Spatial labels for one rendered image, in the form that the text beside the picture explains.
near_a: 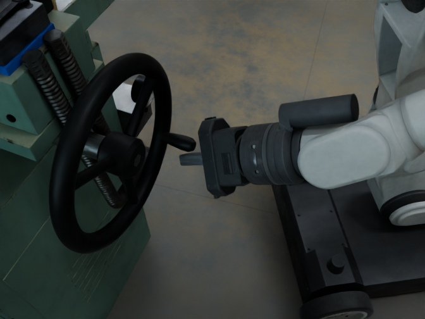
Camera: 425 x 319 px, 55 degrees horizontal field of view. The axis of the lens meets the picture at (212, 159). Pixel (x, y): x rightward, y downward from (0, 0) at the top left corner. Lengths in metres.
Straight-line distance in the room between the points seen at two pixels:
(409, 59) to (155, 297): 0.98
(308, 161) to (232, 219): 0.96
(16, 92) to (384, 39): 0.65
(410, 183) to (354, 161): 0.69
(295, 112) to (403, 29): 0.32
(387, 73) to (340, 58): 1.16
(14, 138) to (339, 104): 0.41
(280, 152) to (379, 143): 0.13
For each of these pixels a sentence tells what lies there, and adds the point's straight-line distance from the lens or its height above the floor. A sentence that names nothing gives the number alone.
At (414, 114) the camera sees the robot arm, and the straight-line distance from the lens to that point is 0.48.
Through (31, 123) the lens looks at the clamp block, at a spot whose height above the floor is 0.90.
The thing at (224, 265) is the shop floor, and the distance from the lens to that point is 1.37.
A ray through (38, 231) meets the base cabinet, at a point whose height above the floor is 0.59.
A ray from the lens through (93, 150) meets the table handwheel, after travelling 0.60.
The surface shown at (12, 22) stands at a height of 1.00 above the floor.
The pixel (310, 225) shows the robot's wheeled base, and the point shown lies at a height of 0.19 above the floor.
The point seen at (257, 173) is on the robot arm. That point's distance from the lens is 0.56.
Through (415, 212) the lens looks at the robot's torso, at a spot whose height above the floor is 0.32.
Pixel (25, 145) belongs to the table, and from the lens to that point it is 0.57.
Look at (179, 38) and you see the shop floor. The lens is 2.13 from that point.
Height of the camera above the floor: 1.27
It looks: 53 degrees down
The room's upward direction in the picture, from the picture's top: straight up
